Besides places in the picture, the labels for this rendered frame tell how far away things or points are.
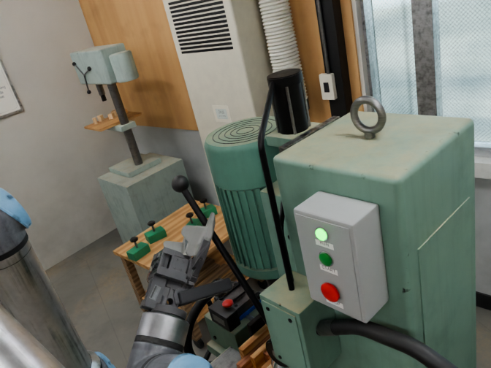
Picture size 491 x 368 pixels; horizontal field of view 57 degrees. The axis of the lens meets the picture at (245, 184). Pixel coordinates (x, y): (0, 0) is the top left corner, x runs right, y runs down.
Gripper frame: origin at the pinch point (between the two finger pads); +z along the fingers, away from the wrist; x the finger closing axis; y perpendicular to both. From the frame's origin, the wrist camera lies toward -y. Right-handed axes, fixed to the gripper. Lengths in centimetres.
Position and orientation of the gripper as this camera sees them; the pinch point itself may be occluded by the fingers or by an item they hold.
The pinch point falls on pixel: (202, 223)
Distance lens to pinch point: 94.5
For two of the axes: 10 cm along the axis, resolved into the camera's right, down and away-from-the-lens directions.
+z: 2.0, -8.7, 4.6
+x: -4.5, 3.4, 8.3
